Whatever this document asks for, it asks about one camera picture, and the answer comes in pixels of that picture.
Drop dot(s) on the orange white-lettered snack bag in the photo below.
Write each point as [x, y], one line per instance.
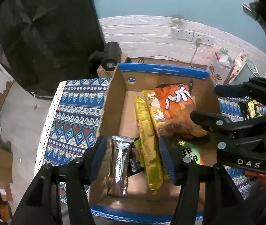
[176, 103]

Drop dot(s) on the light blue waste bin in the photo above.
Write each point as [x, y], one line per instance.
[249, 70]

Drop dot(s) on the silver foil snack pack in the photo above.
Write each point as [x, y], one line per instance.
[121, 147]

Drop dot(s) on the flattened cardboard packaging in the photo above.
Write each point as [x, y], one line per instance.
[238, 64]

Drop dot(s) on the small dark yellow snack pack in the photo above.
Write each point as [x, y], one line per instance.
[250, 109]

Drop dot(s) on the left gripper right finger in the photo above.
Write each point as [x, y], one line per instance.
[175, 164]

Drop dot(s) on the long gold biscuit pack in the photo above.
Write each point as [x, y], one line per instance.
[155, 99]

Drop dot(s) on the black fabric backdrop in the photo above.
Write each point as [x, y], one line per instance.
[44, 42]

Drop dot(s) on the blue patterned tablecloth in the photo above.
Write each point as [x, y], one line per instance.
[80, 111]

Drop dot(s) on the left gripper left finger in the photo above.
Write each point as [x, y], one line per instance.
[93, 158]

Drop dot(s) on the open cardboard box blue rim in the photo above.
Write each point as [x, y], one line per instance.
[139, 203]

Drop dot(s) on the red white paper bag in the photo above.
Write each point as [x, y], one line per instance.
[220, 66]

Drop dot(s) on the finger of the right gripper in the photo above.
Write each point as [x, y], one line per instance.
[210, 121]
[231, 91]

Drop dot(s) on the white wall socket row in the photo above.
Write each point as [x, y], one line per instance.
[196, 37]

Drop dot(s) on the yellow cracker sleeve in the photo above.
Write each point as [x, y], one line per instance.
[149, 146]

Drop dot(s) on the small wooden block stand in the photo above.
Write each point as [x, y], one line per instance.
[102, 73]

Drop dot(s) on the orange green chip bag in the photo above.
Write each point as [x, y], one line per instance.
[190, 151]

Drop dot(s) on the black barcode snack pack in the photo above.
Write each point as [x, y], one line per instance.
[136, 160]

